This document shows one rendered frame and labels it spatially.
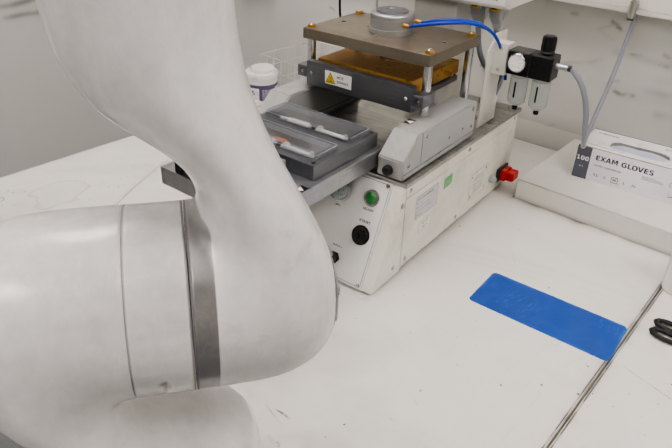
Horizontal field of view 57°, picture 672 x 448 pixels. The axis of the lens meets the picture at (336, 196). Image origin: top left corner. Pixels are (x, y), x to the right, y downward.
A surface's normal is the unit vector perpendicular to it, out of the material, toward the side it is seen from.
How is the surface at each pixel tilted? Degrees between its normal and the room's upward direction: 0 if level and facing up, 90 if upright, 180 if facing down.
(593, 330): 0
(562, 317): 0
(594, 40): 90
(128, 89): 93
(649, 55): 90
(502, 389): 0
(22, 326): 61
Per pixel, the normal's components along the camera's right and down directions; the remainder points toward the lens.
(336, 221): -0.54, -0.04
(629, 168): -0.61, 0.32
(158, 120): -0.15, 0.58
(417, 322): 0.03, -0.88
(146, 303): 0.24, -0.09
